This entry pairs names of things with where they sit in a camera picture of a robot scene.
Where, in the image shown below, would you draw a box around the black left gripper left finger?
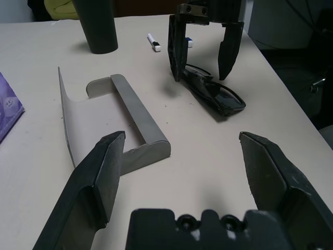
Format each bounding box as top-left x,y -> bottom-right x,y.
32,131 -> 126,250

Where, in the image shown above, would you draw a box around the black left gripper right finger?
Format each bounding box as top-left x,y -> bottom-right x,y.
239,132 -> 333,250

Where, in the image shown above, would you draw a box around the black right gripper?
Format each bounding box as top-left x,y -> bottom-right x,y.
168,0 -> 247,83

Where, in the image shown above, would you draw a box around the white marker pen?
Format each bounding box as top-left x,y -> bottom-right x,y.
147,33 -> 162,53

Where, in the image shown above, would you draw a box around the black sunglasses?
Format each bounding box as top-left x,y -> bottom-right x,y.
182,64 -> 247,121

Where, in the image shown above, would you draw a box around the grey glasses case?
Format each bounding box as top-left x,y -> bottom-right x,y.
57,66 -> 172,176

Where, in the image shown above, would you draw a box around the black plastic cup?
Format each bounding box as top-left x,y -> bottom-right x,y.
71,0 -> 119,55

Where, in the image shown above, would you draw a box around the purple tissue pack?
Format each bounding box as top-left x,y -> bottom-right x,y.
0,71 -> 26,144

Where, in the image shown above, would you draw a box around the yellow green cloth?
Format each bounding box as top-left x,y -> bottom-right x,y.
43,0 -> 80,21

